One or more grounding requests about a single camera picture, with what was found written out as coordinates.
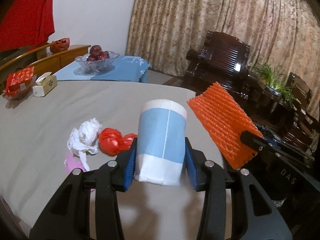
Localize orange foam fruit net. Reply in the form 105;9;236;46
187;82;263;170

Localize blue white paper cup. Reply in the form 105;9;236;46
135;99;187;186

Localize pink face mask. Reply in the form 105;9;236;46
64;152;96;193

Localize white tissue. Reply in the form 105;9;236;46
67;118;102;171

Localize red plastic bag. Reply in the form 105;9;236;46
99;128;137;157

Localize black lined trash bin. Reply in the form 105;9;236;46
254;122;286;209

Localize dark wooden armchair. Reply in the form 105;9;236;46
284;72;319;152
183;30;261;100

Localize dark wooden side table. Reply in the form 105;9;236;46
247;88;295;132

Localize green potted plant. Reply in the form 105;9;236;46
252;61;297;107

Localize grey tablecloth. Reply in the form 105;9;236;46
0;80;226;240

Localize beige patterned curtain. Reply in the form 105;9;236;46
126;0;319;117

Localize light blue tablecloth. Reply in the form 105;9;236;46
54;55;151;83

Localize beige tissue box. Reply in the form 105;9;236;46
33;72;57;98

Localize glass candy dish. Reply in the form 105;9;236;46
2;75;36;100

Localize red candy packet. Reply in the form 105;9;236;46
5;66;35;91

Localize glass fruit bowl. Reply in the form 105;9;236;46
75;51;120;75

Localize red apples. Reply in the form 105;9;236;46
86;45;110;62

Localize red pumpkin ornament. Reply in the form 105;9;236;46
49;37;70;54

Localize red cloth cover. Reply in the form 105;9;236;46
1;0;55;52

